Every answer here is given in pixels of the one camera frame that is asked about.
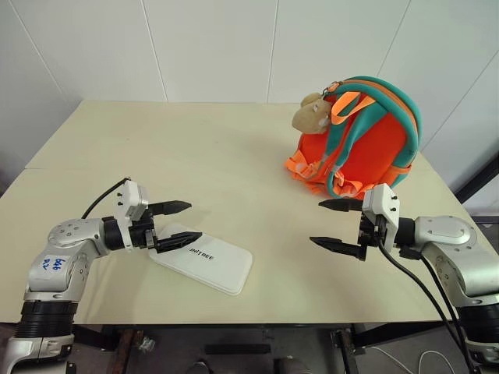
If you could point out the orange and teal backpack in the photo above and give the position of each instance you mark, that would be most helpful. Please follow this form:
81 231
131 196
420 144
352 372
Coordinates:
366 144

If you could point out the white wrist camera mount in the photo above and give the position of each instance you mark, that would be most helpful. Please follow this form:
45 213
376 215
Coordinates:
384 202
130 198

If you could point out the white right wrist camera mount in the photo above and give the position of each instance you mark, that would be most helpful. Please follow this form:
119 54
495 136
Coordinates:
384 202

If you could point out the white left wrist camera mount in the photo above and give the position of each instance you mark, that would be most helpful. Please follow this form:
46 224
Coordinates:
130 198

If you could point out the black metal stand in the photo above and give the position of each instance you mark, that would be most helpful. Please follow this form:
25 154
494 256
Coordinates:
483 171

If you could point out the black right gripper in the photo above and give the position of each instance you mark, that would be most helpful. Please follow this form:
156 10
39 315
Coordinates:
370 231

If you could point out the black metal table frame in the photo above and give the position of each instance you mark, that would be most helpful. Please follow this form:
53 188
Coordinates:
347 350

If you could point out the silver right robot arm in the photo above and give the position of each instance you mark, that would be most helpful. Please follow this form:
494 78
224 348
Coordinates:
448 233

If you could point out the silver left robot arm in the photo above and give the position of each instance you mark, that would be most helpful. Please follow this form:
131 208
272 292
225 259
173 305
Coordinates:
58 269

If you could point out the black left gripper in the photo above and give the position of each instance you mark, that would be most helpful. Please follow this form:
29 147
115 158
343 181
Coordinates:
140 233

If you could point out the beige plush animal toy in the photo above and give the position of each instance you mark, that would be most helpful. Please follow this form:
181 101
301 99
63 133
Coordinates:
310 115

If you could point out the dark rounded shape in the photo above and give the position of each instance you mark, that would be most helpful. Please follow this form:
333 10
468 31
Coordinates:
200 368

